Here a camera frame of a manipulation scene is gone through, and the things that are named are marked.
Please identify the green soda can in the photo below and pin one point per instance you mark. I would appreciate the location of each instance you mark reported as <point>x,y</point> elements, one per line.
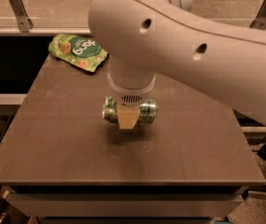
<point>148,110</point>

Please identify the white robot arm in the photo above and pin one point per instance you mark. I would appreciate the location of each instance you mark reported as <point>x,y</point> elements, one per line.
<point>149,37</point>

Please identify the left metal railing bracket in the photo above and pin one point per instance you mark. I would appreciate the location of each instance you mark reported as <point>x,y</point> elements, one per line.
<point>24,22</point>

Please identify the glass railing panel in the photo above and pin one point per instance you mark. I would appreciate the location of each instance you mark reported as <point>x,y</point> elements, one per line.
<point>73,13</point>

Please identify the green snack bag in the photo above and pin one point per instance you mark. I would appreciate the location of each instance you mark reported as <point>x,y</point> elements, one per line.
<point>82,52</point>

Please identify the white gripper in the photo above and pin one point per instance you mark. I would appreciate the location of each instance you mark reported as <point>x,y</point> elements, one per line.
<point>131,94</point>

